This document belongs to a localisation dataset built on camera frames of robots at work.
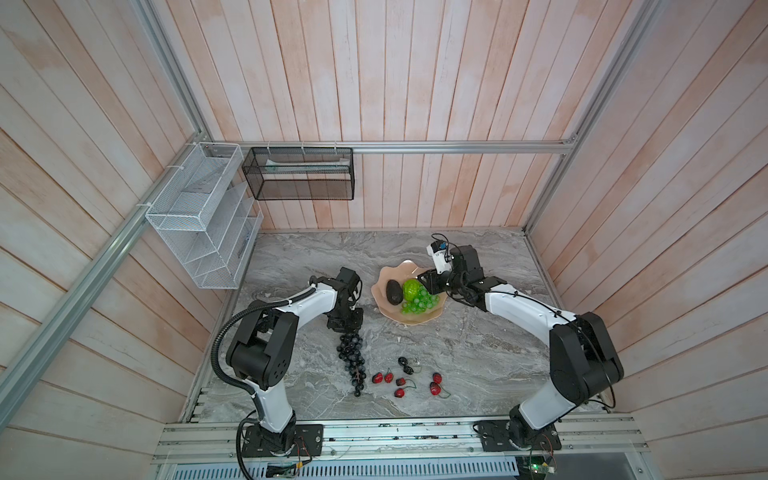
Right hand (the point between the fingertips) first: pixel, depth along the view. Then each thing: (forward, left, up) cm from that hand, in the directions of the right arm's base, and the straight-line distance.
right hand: (421, 275), depth 90 cm
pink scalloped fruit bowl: (+9, +3, -9) cm, 13 cm away
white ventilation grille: (-47, -19, -13) cm, 53 cm away
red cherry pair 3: (-29, -3, -13) cm, 32 cm away
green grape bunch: (-4, +1, -8) cm, 9 cm away
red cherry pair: (-27, +13, -12) cm, 33 cm away
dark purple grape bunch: (-21, +21, -8) cm, 31 cm away
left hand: (-15, +20, -11) cm, 28 cm away
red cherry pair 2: (-31, +7, -12) cm, 34 cm away
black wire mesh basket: (+35, +42, +13) cm, 56 cm away
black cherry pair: (-25, +5, -12) cm, 28 cm away
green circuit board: (-47, -26, -15) cm, 55 cm away
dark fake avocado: (-1, +8, -8) cm, 12 cm away
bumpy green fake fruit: (-1, +3, -7) cm, 7 cm away
